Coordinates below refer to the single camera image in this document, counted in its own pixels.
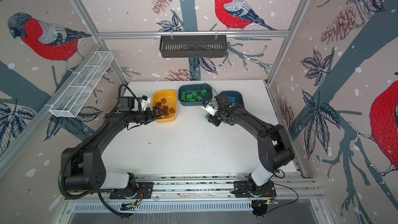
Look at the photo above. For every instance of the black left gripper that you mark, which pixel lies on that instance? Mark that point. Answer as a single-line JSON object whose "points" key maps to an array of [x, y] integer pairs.
{"points": [[155, 115]]}

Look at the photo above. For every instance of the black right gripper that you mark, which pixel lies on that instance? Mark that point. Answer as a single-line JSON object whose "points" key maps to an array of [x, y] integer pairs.
{"points": [[215, 120]]}

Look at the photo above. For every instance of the blue lego plate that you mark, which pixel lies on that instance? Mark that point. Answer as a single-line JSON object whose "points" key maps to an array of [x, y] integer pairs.
{"points": [[231, 98]]}

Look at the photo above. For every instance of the long green lego brick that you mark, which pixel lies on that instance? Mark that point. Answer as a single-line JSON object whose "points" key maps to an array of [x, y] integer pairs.
{"points": [[184, 97]]}

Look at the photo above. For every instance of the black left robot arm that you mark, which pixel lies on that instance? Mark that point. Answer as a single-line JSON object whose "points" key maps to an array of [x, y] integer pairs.
{"points": [[82, 170]]}

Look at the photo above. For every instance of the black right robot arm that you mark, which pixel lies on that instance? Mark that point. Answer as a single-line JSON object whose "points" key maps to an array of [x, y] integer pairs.
{"points": [[274, 147]]}

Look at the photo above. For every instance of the yellow plastic bin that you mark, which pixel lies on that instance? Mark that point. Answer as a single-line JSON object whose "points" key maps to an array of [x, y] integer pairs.
{"points": [[171, 97]]}

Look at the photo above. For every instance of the right dark teal bin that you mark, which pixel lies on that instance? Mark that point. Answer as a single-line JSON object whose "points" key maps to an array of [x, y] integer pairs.
{"points": [[238, 96]]}

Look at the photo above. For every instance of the dark teal bin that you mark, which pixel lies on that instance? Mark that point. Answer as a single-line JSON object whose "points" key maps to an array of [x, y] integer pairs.
{"points": [[195, 88], [238, 96]]}

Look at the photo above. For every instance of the middle dark teal bin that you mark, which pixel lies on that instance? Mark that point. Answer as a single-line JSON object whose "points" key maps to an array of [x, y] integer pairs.
{"points": [[195, 88]]}

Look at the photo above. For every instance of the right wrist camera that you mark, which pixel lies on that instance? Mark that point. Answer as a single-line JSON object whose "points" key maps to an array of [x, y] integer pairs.
{"points": [[209, 108]]}

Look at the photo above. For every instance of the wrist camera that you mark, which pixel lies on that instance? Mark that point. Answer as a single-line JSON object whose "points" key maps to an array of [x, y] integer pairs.
{"points": [[209, 108], [130, 103]]}

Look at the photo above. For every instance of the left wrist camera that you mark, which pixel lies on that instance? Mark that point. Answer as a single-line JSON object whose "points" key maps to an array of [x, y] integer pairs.
{"points": [[130, 103]]}

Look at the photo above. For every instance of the black hanging wire basket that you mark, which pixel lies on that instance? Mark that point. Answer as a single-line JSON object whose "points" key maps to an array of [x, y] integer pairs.
{"points": [[193, 46]]}

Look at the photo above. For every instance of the aluminium mounting rail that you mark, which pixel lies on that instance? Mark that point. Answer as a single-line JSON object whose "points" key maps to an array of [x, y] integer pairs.
{"points": [[202, 187]]}

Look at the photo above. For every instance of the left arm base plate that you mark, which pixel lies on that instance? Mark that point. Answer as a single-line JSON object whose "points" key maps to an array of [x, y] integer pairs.
{"points": [[143, 189]]}

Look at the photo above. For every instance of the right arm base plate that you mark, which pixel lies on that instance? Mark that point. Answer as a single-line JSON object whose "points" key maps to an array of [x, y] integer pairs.
{"points": [[241, 189]]}

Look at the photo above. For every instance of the white mesh wall shelf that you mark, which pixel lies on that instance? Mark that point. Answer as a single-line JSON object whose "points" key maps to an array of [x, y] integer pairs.
{"points": [[74, 97]]}

